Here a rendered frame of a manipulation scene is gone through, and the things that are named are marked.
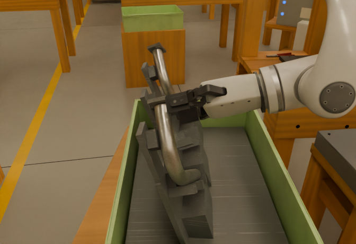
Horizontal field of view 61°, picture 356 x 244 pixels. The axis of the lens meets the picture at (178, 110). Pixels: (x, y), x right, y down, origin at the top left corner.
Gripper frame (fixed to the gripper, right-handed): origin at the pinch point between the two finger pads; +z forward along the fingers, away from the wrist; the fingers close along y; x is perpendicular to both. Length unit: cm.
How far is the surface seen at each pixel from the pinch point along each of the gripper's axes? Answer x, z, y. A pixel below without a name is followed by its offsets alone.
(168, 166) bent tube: 9.9, 3.6, -0.9
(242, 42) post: -61, -21, -102
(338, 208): 26, -34, -55
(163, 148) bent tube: 6.7, 3.6, 0.7
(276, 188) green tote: 17.0, -16.1, -32.7
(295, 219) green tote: 24.0, -18.0, -22.0
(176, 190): 14.0, 4.7, -8.7
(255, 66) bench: -44, -24, -98
